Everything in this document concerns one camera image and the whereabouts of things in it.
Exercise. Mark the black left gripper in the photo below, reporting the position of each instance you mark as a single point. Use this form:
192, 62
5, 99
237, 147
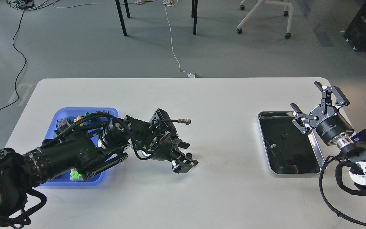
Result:
168, 150

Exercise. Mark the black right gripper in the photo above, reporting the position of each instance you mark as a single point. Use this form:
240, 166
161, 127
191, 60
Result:
330, 123

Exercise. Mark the small black gear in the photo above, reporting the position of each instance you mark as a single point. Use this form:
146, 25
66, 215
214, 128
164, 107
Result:
189, 155

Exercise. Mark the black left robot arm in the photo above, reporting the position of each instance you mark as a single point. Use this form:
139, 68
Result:
21, 174

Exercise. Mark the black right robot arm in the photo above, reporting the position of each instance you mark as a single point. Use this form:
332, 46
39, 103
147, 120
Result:
350, 173

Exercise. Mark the silver green indicator part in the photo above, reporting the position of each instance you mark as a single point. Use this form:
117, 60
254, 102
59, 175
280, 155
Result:
75, 176

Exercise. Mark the silver metal tray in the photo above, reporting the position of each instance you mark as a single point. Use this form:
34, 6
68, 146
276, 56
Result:
289, 152

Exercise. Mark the yellow push button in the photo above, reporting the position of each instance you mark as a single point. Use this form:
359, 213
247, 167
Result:
77, 119

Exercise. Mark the blue plastic tray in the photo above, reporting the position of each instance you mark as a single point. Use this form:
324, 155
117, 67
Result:
74, 148

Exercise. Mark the black blue contact block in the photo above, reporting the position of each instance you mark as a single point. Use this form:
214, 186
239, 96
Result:
63, 124

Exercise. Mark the white wheeled chair base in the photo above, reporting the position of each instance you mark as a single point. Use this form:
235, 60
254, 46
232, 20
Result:
288, 13

